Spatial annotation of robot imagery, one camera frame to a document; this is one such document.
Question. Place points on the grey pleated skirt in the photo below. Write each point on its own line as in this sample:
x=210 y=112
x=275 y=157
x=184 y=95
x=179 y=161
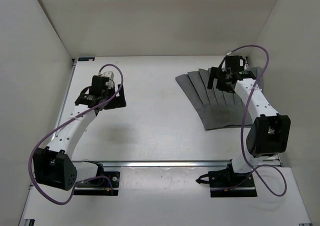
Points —
x=216 y=109

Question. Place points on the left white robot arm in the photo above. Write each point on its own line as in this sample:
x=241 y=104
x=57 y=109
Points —
x=53 y=164

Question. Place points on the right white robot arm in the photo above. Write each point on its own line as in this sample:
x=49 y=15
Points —
x=269 y=131

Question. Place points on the left blue label sticker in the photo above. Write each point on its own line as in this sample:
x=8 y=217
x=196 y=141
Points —
x=86 y=59

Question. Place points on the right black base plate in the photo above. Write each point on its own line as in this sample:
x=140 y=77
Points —
x=226 y=184

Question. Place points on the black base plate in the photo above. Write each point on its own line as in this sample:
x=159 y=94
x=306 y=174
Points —
x=101 y=186
x=226 y=184

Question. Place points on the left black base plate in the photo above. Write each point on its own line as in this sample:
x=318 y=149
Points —
x=101 y=186

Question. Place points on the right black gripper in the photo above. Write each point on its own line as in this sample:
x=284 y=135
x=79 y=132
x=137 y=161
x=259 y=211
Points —
x=216 y=73

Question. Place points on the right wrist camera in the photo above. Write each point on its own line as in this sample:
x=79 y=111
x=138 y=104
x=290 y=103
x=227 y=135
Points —
x=234 y=63

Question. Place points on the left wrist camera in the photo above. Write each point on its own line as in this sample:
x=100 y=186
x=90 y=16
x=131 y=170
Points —
x=101 y=83

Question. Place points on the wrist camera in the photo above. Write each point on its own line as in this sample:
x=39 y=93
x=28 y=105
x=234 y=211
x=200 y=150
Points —
x=234 y=63
x=101 y=83

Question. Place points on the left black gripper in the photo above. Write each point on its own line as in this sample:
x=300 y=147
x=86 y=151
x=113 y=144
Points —
x=118 y=101

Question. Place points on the aluminium table rail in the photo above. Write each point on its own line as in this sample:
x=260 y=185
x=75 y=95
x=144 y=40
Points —
x=165 y=164

